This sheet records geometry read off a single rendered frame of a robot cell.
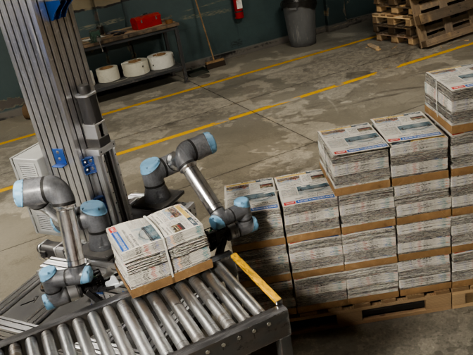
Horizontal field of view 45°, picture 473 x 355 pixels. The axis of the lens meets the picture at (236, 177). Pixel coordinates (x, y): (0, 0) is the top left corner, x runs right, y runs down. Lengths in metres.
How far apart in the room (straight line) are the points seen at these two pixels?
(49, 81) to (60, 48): 0.16
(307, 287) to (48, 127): 1.61
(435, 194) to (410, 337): 0.80
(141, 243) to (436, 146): 1.51
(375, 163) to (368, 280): 0.70
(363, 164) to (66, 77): 1.52
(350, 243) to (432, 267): 0.49
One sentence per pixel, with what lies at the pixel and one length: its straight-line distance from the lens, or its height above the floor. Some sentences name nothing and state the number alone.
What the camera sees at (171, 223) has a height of 1.03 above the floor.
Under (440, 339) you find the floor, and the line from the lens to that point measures 3.35.
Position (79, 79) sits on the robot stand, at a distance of 3.00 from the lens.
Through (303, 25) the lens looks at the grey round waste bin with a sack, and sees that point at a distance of 9.83.
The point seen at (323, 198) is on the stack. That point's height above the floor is 0.83.
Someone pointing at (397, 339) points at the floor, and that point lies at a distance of 3.34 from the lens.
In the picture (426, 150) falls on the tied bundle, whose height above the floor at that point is 1.00.
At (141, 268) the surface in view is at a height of 0.93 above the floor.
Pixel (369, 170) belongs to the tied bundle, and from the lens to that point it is 2.94.
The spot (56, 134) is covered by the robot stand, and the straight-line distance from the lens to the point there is 3.02.
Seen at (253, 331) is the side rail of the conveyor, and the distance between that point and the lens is 2.25.
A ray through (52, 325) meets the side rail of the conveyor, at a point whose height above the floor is 0.80.
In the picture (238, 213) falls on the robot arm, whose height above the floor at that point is 0.92.
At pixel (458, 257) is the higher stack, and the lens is 3.35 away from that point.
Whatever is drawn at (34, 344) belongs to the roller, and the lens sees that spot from 2.51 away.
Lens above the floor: 2.21
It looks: 25 degrees down
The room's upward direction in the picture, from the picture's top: 10 degrees counter-clockwise
